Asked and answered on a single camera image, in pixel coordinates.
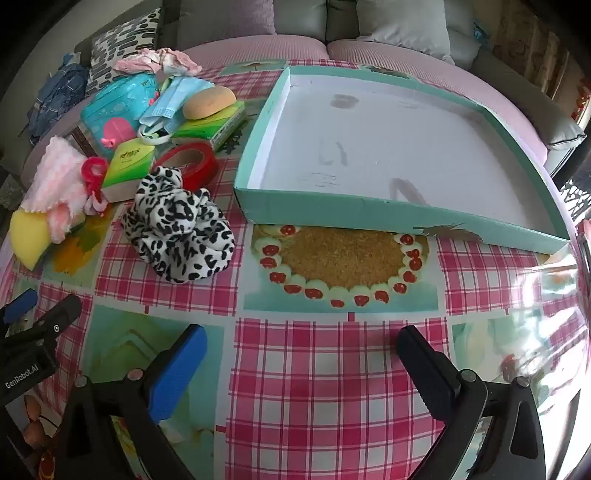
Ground teal cardboard box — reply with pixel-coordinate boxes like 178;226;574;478
233;65;572;256

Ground white pillow with dark dashes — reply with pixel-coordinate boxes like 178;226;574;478
87;7;162;86

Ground tan round sponge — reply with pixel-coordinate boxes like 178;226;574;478
183;88;237;120

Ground grey sofa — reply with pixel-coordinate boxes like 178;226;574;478
74;0;588;176

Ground blue face mask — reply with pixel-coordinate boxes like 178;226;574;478
139;76;215;139

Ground red tape roll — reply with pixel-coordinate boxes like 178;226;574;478
157;142;219;191

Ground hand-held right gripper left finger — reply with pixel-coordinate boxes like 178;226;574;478
55;324;208;480

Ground teal wet wipes pack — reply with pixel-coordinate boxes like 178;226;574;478
81;74;162;151

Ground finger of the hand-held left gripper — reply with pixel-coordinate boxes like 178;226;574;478
0;288;38;324
25;294;83;352

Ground red hanging ornament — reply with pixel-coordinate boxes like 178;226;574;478
573;76;591;121

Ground green tissue packet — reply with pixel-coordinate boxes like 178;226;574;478
100;137;155;203

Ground pink fluffy towel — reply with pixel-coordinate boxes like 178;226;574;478
24;137;93;244

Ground brown patterned curtain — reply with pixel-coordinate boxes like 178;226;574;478
489;0;573;93

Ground lime green cloth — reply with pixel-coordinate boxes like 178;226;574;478
172;100;246;149

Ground blue denim clothing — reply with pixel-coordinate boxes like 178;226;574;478
27;54;89;145

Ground pink floral cloth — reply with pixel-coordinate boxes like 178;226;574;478
113;47;203;77

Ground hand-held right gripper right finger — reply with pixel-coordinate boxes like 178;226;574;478
397;324;546;480

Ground yellow sponge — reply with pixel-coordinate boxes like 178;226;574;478
9;209;51;272

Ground leopard print cloth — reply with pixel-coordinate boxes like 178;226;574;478
121;166;236;284

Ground red pink pipe cleaners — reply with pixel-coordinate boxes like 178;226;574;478
81;157;109;217

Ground grey pillow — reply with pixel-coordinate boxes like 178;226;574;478
355;0;478;65

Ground purple pillow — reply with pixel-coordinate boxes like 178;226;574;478
178;0;278;38

